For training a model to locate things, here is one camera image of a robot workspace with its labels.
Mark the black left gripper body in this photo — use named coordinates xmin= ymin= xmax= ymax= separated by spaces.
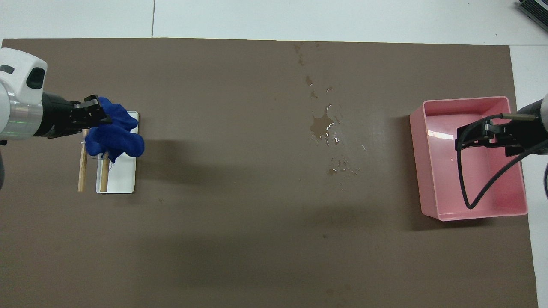
xmin=41 ymin=92 xmax=88 ymax=140

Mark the pink plastic bin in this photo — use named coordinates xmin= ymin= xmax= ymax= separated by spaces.
xmin=409 ymin=96 xmax=528 ymax=222

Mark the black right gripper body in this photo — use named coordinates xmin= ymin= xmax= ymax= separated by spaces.
xmin=492 ymin=101 xmax=548 ymax=157

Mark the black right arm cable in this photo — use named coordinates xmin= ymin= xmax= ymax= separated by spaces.
xmin=456 ymin=113 xmax=548 ymax=210

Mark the white rectangular tray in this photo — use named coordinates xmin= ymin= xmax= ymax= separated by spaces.
xmin=96 ymin=111 xmax=140 ymax=194

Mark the grey ribbed device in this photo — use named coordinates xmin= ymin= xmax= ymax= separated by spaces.
xmin=516 ymin=0 xmax=548 ymax=33

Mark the blue towel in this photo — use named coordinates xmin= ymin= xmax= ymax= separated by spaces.
xmin=84 ymin=98 xmax=145 ymax=163

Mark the spilled water puddle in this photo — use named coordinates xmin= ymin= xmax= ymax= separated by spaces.
xmin=293 ymin=42 xmax=366 ymax=177

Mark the brown table mat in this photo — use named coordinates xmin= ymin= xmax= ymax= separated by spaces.
xmin=0 ymin=38 xmax=539 ymax=308

